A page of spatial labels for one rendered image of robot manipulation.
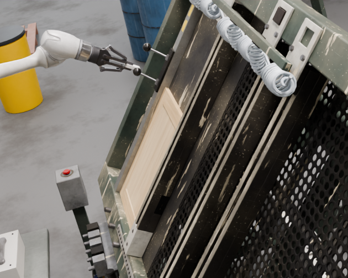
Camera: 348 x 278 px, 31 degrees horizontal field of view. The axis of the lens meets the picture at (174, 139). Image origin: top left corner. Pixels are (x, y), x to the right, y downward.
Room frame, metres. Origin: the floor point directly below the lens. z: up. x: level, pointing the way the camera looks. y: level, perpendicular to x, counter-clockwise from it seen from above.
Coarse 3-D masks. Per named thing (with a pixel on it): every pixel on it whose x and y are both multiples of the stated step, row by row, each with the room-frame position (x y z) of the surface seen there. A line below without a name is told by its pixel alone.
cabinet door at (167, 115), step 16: (160, 112) 2.47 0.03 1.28; (176, 112) 2.30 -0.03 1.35; (160, 128) 2.39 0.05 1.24; (144, 144) 2.48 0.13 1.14; (160, 144) 2.32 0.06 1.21; (144, 160) 2.40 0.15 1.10; (160, 160) 2.24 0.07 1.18; (128, 176) 2.49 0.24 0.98; (144, 176) 2.32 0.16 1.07; (128, 192) 2.41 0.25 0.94; (144, 192) 2.25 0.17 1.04; (128, 208) 2.32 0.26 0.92
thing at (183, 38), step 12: (192, 12) 2.56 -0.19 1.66; (192, 24) 2.56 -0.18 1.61; (180, 36) 2.57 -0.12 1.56; (180, 48) 2.55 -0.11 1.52; (180, 60) 2.55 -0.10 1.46; (168, 72) 2.55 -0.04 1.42; (168, 84) 2.55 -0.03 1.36; (156, 96) 2.54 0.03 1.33; (144, 120) 2.55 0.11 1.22; (144, 132) 2.53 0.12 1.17; (132, 144) 2.56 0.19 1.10; (132, 156) 2.52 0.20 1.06; (120, 180) 2.51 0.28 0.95
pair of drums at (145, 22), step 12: (120, 0) 6.28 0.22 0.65; (132, 0) 6.13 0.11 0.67; (144, 0) 5.64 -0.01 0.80; (156, 0) 5.57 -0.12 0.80; (168, 0) 5.56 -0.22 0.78; (132, 12) 6.15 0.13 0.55; (144, 12) 5.67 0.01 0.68; (156, 12) 5.58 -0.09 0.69; (132, 24) 6.17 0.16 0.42; (144, 24) 5.71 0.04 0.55; (156, 24) 5.59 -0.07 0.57; (132, 36) 6.20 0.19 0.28; (144, 36) 6.11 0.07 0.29; (132, 48) 6.28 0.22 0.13; (144, 60) 6.14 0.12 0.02
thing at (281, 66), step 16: (192, 0) 2.14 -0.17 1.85; (208, 0) 1.99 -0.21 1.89; (208, 16) 1.95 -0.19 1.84; (240, 16) 1.63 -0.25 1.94; (224, 32) 1.75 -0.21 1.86; (256, 32) 1.49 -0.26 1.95; (240, 48) 1.60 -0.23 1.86; (272, 48) 1.36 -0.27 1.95; (272, 64) 1.43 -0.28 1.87; (288, 64) 1.27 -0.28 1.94; (272, 80) 1.36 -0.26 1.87; (288, 80) 1.32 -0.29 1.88
